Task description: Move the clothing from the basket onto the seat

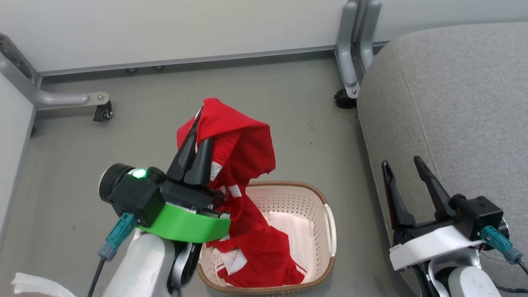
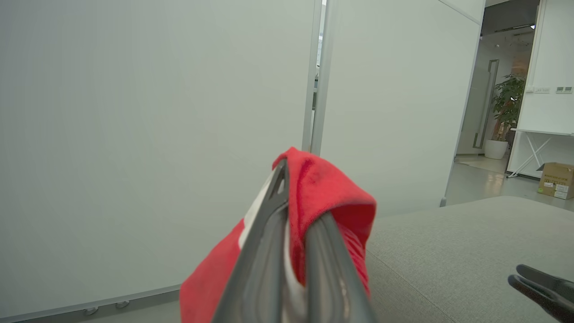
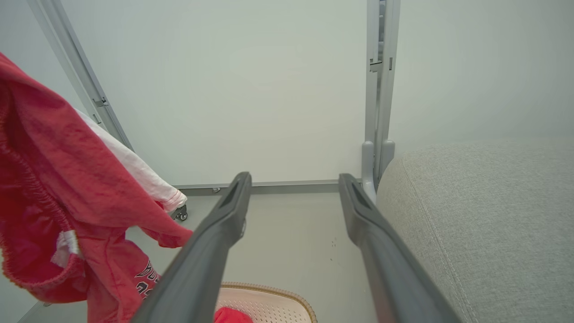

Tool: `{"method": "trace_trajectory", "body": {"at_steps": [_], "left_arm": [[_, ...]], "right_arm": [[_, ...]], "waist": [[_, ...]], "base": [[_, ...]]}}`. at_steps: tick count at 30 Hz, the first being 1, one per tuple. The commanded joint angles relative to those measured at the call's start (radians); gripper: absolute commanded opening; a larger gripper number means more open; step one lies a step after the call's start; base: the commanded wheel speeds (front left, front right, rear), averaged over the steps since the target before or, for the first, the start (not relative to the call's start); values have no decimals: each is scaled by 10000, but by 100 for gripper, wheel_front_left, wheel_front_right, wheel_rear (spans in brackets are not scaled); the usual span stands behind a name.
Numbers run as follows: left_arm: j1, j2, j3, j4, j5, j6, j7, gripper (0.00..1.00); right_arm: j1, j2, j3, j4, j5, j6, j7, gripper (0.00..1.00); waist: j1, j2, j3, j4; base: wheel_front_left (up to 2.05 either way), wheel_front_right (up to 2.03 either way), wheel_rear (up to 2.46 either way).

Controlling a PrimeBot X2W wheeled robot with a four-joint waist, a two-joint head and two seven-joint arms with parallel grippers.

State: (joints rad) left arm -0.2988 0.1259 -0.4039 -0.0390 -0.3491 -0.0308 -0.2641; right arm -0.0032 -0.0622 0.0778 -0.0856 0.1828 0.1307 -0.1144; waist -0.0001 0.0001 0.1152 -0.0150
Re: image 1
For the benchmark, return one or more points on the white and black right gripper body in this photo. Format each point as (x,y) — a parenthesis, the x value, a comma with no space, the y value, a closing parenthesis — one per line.
(429,245)

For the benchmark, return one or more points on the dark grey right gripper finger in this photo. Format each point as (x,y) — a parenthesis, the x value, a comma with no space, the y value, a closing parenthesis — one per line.
(433,187)
(396,200)

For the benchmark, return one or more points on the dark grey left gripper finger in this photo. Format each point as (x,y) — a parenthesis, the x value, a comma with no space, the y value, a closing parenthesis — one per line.
(200,165)
(183,159)

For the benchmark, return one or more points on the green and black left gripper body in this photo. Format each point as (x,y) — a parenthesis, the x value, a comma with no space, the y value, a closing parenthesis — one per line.
(185,225)

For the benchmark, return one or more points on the red clothing with white stripes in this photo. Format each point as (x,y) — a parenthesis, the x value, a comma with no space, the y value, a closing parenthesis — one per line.
(243,165)

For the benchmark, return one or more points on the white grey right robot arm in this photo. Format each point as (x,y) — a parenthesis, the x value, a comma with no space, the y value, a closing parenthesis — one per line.
(466,282)

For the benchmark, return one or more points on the cream perforated laundry basket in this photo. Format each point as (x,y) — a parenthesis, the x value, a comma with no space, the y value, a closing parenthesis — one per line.
(317,231)

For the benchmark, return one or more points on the grey fabric sofa seat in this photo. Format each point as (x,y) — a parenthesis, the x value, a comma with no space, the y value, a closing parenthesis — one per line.
(453,103)

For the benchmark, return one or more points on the black caster wheel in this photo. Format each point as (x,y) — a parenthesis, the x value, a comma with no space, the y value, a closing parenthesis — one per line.
(343,100)
(104,112)

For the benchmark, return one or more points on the grey metal bent partition leg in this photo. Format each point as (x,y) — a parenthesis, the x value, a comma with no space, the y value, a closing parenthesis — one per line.
(53,98)

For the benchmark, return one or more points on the grey metal double partition leg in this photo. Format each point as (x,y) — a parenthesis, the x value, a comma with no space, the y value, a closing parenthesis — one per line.
(350,49)

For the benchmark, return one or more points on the white crumpled sheet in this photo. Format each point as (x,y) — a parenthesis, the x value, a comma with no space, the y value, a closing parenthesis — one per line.
(37,285)

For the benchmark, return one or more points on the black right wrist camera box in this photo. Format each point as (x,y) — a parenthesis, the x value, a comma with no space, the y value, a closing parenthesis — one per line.
(478,216)

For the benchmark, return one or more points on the grey metal partition base rail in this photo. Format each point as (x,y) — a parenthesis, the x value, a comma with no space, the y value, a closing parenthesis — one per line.
(185,61)

